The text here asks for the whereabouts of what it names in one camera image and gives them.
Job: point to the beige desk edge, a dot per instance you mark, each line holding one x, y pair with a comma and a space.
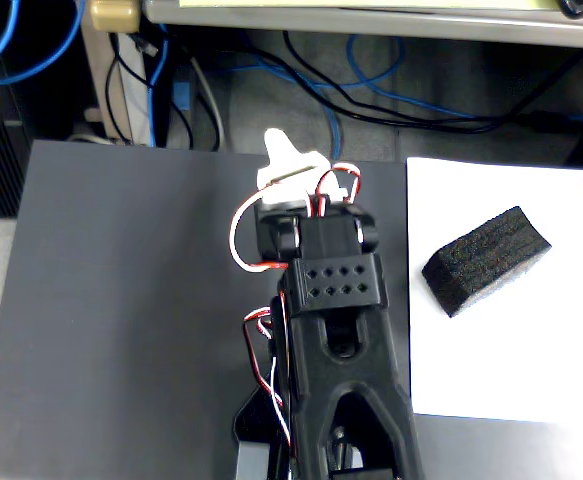
371, 22

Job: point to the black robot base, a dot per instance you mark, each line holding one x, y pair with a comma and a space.
253, 430

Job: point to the black foam cube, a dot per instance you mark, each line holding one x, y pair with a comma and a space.
486, 260

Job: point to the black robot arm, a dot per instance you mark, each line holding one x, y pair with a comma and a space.
351, 360

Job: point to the beige desk side panel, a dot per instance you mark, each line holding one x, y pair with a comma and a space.
133, 105

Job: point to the beige plastic corner cap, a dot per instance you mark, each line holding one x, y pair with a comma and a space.
113, 15

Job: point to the white paper sheet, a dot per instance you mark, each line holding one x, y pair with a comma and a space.
496, 370

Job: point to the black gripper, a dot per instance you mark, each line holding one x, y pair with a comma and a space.
287, 176

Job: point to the blue connector block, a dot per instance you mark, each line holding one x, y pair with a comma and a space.
182, 96

